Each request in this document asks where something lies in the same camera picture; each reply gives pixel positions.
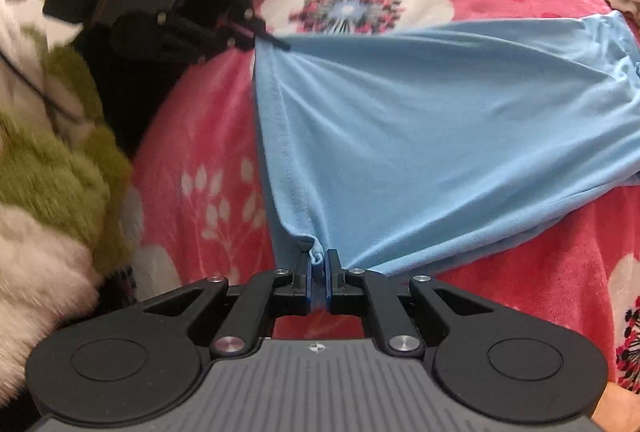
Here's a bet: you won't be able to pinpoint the black cable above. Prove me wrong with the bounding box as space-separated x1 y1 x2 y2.
0 49 81 123

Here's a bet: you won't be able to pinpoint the blue printed t-shirt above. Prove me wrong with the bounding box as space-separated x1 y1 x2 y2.
252 9 640 280

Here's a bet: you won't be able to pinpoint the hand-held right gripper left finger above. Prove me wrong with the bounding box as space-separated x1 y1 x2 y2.
144 249 315 358

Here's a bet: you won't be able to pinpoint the person's black trousers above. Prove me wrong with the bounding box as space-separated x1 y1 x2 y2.
82 32 201 160

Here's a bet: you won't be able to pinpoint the green white fleece robe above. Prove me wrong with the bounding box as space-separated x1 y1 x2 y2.
0 0 146 363

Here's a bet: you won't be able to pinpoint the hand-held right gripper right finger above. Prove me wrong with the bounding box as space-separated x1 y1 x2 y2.
325 249 496 358

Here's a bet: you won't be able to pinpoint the pink floral blanket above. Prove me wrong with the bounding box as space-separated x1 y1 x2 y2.
125 0 640 395

